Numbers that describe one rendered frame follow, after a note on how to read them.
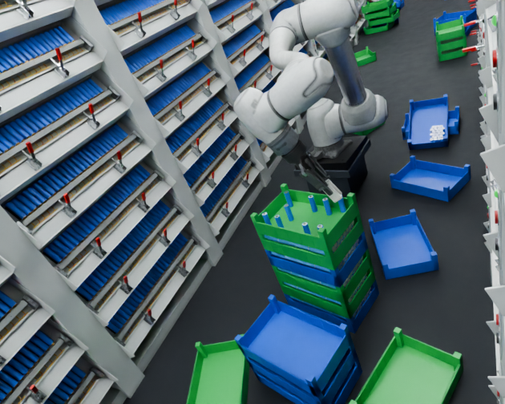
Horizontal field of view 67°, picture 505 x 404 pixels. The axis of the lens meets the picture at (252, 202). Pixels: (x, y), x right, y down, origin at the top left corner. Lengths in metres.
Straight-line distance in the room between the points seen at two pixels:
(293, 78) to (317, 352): 0.80
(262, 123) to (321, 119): 0.90
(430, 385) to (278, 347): 0.46
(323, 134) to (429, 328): 1.03
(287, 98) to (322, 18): 0.55
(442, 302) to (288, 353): 0.59
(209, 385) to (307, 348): 0.44
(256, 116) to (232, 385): 0.94
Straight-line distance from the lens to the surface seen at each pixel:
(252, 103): 1.08
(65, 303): 1.43
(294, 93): 1.02
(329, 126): 1.97
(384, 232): 1.83
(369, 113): 1.91
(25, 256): 1.34
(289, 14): 1.56
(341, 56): 1.66
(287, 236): 1.26
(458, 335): 1.46
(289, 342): 1.31
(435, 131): 2.38
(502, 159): 0.43
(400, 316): 1.51
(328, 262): 1.23
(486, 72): 1.14
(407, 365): 1.39
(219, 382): 1.53
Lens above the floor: 1.19
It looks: 31 degrees down
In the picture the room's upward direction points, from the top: 23 degrees counter-clockwise
